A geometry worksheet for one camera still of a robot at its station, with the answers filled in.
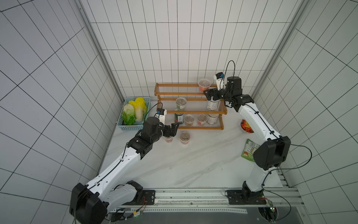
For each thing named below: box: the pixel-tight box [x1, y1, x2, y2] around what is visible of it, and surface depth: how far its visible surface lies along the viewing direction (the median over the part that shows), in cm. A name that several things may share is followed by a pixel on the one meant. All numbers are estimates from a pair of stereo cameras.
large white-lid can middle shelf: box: [206, 99, 221, 111], surface depth 92 cm
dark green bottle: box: [174, 112, 184, 125], surface depth 99 cm
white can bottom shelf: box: [206, 113, 220, 126], surface depth 99 cm
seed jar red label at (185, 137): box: [179, 131, 191, 145], surface depth 92 cm
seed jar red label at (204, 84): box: [198, 78, 212, 92], surface depth 85 cm
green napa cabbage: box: [121, 104, 137, 126], surface depth 101 cm
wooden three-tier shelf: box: [154, 82, 228, 131], surface depth 99 cm
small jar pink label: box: [197, 113, 208, 126], surface depth 100 cm
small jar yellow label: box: [184, 113, 195, 126], surface depth 102 cm
